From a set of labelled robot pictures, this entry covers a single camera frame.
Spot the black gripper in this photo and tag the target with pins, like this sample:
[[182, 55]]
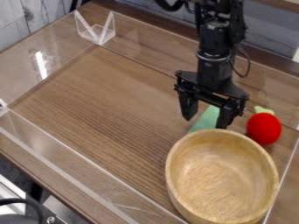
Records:
[[212, 85]]

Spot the wooden bowl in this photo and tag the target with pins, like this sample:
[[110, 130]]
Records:
[[222, 178]]

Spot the clear acrylic tray wall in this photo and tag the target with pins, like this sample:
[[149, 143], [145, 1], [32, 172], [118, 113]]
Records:
[[96, 193]]

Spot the black metal device base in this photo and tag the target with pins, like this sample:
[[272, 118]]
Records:
[[42, 215]]

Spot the green foam block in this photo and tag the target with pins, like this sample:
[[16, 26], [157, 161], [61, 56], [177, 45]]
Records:
[[208, 120]]

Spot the clear acrylic corner bracket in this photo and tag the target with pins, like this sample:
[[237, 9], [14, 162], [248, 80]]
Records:
[[100, 34]]

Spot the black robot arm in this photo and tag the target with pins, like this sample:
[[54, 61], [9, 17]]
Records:
[[222, 28]]

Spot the red plush strawberry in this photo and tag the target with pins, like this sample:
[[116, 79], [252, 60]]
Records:
[[264, 126]]

